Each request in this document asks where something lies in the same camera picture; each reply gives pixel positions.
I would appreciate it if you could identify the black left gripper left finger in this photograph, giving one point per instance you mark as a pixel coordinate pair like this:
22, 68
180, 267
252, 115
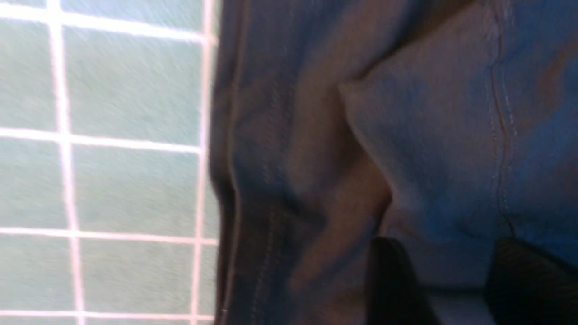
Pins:
394, 294

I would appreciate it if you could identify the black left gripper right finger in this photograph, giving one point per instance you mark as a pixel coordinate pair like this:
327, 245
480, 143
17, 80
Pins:
528, 286

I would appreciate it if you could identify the dark gray long-sleeve shirt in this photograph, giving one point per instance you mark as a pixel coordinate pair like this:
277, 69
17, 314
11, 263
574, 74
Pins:
444, 124

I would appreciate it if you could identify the green grid tablecloth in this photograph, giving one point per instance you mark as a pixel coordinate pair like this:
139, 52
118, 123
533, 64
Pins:
107, 216

